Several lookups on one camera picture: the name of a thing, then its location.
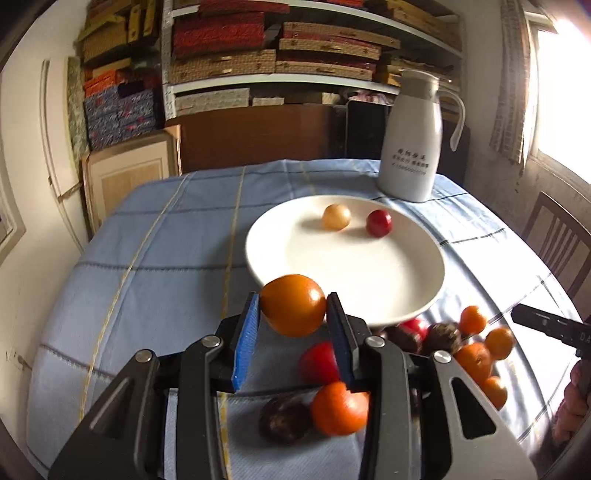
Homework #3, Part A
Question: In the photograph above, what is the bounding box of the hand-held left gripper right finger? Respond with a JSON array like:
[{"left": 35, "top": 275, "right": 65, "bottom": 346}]
[{"left": 326, "top": 292, "right": 539, "bottom": 480}]

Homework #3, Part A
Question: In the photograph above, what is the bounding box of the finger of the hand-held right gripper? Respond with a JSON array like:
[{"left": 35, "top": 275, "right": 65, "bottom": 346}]
[{"left": 510, "top": 302, "right": 585, "bottom": 357}]

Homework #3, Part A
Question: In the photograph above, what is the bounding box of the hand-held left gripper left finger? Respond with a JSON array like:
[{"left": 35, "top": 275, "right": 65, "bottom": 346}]
[{"left": 47, "top": 292, "right": 262, "bottom": 480}]

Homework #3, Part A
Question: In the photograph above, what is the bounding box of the red tomato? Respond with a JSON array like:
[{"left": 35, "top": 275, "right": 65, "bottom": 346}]
[
  {"left": 366, "top": 209, "right": 393, "bottom": 238},
  {"left": 399, "top": 318, "right": 430, "bottom": 342},
  {"left": 298, "top": 342, "right": 343, "bottom": 386}
]

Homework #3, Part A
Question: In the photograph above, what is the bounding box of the dark wrinkled passion fruit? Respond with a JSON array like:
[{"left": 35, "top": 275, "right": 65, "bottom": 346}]
[
  {"left": 259, "top": 396, "right": 315, "bottom": 446},
  {"left": 421, "top": 322, "right": 462, "bottom": 356},
  {"left": 383, "top": 325, "right": 423, "bottom": 354}
]

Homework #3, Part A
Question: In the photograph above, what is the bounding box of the large orange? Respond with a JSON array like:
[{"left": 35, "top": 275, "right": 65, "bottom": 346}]
[{"left": 259, "top": 274, "right": 328, "bottom": 337}]

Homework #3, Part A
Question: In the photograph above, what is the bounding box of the white plate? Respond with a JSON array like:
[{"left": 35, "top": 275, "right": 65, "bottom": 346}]
[{"left": 245, "top": 195, "right": 446, "bottom": 328}]

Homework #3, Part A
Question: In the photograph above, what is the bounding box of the person's right hand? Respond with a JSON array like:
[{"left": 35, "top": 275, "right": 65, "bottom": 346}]
[{"left": 553, "top": 362, "right": 591, "bottom": 444}]

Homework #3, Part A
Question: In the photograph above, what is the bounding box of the dark wooden chair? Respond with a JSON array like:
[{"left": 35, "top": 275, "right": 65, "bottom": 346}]
[{"left": 522, "top": 191, "right": 591, "bottom": 296}]

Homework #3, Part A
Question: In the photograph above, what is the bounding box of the blue checked tablecloth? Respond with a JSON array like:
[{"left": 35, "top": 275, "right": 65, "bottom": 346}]
[{"left": 25, "top": 159, "right": 585, "bottom": 480}]

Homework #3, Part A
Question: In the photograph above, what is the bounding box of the yellow tomato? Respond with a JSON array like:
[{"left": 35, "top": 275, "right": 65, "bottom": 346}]
[{"left": 322, "top": 204, "right": 352, "bottom": 232}]

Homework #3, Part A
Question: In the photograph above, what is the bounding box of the light wooden framed panel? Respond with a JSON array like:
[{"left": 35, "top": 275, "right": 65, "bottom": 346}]
[{"left": 82, "top": 124, "right": 182, "bottom": 236}]

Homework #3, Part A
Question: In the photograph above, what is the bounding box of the brown wooden cabinet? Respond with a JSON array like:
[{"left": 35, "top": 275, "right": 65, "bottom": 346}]
[{"left": 178, "top": 104, "right": 348, "bottom": 176}]

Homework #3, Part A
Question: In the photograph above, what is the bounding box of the white thermos jug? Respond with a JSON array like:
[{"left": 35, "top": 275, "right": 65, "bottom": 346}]
[{"left": 376, "top": 69, "right": 466, "bottom": 204}]

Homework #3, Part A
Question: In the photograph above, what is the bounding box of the black panel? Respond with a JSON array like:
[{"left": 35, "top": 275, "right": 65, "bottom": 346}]
[{"left": 346, "top": 99, "right": 393, "bottom": 160}]

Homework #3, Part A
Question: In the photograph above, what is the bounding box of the window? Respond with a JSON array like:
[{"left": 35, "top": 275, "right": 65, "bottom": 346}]
[{"left": 531, "top": 18, "right": 591, "bottom": 185}]

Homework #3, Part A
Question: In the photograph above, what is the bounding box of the patterned curtain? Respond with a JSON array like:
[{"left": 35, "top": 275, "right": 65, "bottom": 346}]
[{"left": 489, "top": 0, "right": 541, "bottom": 164}]

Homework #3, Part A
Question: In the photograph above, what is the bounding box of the stack of blue patterned boxes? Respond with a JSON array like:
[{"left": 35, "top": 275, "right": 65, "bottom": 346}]
[{"left": 83, "top": 83, "right": 158, "bottom": 151}]

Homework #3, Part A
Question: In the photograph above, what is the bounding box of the white door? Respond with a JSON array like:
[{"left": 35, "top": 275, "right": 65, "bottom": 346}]
[{"left": 39, "top": 60, "right": 89, "bottom": 243}]

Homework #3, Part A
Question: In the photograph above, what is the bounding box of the stack of woven boxes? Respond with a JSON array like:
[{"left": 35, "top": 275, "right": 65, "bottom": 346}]
[{"left": 171, "top": 0, "right": 462, "bottom": 116}]

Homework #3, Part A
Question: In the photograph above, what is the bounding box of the green patterned board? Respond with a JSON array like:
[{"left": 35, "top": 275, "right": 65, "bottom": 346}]
[{"left": 67, "top": 55, "right": 89, "bottom": 162}]

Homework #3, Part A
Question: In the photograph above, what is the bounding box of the orange flat box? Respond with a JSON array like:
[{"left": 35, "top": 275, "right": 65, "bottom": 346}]
[{"left": 84, "top": 69, "right": 134, "bottom": 97}]

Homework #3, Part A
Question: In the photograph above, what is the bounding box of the white metal shelf rack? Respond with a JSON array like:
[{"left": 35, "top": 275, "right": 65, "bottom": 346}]
[{"left": 161, "top": 0, "right": 465, "bottom": 121}]

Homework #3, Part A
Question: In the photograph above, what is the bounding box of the pile of brown cardboard boxes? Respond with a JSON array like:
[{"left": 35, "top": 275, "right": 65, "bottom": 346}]
[{"left": 76, "top": 0, "right": 162, "bottom": 84}]

